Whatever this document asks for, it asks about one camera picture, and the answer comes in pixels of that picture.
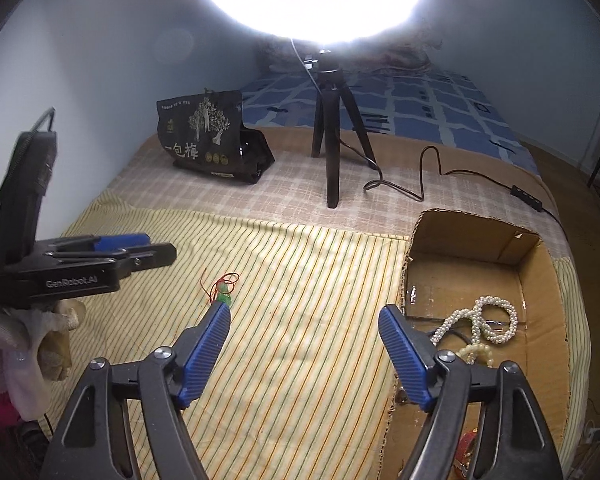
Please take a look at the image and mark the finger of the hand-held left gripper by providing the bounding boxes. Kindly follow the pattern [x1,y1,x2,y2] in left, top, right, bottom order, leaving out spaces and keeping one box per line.
[94,232,151,253]
[112,242,178,274]

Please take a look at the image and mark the yellow striped cloth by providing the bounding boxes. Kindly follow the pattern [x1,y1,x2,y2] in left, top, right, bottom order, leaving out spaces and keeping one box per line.
[45,190,593,480]

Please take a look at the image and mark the person's left hand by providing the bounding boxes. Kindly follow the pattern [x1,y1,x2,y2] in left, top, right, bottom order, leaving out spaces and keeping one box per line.
[0,302,87,421]

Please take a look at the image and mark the black ring light cable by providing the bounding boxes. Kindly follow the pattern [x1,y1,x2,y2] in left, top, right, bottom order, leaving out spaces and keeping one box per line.
[289,39,566,228]

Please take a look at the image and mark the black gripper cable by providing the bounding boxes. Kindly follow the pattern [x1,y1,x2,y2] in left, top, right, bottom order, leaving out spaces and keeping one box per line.
[0,106,57,251]

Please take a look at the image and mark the green jade pendant red cord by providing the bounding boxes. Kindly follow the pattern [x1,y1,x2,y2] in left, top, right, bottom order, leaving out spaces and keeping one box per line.
[201,269,241,308]

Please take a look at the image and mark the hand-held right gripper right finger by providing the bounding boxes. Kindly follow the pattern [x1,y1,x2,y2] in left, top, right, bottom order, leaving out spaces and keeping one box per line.
[378,304,563,480]

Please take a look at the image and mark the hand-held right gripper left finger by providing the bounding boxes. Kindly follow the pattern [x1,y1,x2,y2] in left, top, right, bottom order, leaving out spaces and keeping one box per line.
[42,302,232,480]

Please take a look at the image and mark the beige plaid blanket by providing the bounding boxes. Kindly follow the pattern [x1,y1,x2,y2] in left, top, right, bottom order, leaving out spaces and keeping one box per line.
[102,127,573,261]

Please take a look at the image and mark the black printed bag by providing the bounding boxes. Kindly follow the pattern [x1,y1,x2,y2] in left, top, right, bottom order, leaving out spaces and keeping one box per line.
[156,89,276,184]

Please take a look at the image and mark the cream bead bracelet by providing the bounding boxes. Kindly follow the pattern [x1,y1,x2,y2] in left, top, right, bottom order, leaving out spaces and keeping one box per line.
[457,342,496,368]

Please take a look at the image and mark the red round object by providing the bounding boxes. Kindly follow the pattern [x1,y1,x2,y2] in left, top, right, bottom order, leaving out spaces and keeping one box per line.
[454,430,481,480]

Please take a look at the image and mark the cardboard box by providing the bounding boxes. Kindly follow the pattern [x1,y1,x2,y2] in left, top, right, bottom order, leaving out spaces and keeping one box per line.
[377,207,573,480]

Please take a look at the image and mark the blue patterned bedsheet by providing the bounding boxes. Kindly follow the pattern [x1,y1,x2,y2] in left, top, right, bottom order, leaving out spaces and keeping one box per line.
[240,67,541,176]

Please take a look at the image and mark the twisted white pearl necklace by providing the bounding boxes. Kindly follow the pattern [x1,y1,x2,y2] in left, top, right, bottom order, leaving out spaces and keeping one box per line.
[430,296,520,347]

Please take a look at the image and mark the black tripod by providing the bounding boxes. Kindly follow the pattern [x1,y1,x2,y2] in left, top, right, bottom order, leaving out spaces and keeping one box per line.
[302,47,378,209]

